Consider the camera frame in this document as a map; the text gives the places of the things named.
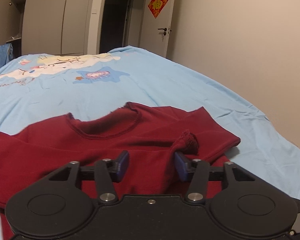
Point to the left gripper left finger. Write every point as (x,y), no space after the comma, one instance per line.
(113,170)

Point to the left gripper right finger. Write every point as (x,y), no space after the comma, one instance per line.
(187,169)

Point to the dark red knit sweater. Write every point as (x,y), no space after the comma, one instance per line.
(41,193)

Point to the white bedroom door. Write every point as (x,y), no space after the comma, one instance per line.
(156,26)

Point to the blue clothes pile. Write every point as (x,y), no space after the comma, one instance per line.
(6,54)

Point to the light blue cartoon bedspread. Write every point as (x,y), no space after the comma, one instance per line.
(39,86)

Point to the beige built-in wardrobe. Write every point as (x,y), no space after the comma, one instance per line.
(57,27)

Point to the red fu character decoration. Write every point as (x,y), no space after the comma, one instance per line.
(156,6)

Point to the black door handle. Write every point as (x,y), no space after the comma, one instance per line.
(164,31)

